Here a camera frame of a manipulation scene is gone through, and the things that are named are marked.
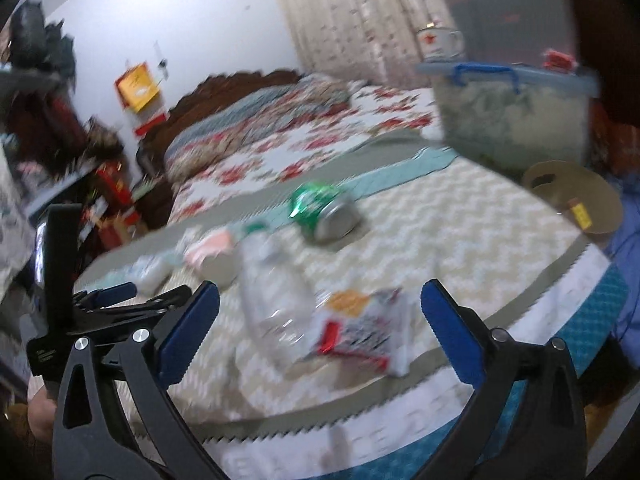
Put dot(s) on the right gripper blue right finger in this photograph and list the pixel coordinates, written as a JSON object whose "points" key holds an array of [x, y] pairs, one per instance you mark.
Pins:
{"points": [[447, 320]]}

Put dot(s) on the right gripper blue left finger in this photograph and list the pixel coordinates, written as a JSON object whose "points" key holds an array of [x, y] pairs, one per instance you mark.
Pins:
{"points": [[182, 332]]}

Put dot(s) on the red white snack wrapper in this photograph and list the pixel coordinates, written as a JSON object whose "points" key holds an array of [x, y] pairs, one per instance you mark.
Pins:
{"points": [[374, 329]]}

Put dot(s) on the clear plastic bottle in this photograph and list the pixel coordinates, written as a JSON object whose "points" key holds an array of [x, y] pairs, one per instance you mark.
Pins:
{"points": [[277, 302]]}

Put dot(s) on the crushed green soda can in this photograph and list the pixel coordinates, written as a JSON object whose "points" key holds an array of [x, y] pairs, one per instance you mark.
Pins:
{"points": [[323, 212]]}

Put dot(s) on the beige round trash bin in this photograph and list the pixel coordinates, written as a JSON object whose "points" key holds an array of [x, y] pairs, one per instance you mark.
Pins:
{"points": [[579, 194]]}

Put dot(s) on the person's left hand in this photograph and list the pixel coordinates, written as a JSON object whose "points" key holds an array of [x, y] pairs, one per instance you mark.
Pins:
{"points": [[41, 415]]}

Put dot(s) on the chevron patterned bed blanket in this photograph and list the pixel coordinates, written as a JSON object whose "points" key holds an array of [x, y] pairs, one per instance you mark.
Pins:
{"points": [[321, 363]]}

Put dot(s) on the white printed tote bag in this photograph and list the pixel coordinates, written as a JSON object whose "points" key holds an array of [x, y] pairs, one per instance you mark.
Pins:
{"points": [[17, 236]]}

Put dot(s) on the cluttered storage shelf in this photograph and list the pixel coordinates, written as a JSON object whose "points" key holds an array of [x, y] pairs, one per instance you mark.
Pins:
{"points": [[57, 159]]}

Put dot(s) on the blue cloth bundle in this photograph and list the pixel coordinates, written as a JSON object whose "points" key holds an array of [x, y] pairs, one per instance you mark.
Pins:
{"points": [[623, 250]]}

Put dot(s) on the floral pillow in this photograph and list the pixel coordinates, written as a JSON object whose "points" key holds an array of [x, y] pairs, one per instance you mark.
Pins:
{"points": [[260, 114]]}

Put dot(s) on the floral bed quilt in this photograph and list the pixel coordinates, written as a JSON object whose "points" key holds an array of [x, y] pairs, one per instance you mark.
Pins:
{"points": [[373, 110]]}

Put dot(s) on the carved wooden headboard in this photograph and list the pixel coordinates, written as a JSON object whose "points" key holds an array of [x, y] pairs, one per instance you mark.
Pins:
{"points": [[214, 94]]}

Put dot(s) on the black bags on shelf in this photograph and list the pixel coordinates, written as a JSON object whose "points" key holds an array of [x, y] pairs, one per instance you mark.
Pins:
{"points": [[37, 45]]}

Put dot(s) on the small red box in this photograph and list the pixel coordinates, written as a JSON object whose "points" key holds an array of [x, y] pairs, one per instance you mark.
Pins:
{"points": [[559, 62]]}

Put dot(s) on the white enamel mug red star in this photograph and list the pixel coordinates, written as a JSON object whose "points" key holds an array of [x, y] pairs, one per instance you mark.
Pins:
{"points": [[440, 43]]}

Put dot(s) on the middle teal-lid storage bin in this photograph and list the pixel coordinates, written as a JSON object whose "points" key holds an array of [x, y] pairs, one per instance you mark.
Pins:
{"points": [[514, 31]]}

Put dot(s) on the leaf patterned curtain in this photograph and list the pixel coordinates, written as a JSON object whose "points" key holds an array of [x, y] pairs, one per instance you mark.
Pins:
{"points": [[372, 40]]}

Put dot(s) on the yellow red wall calendar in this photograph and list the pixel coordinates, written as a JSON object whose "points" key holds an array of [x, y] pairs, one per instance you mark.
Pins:
{"points": [[141, 97]]}

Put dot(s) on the lower storage bin blue handle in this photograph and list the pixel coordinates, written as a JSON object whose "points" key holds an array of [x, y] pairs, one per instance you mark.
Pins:
{"points": [[510, 117]]}

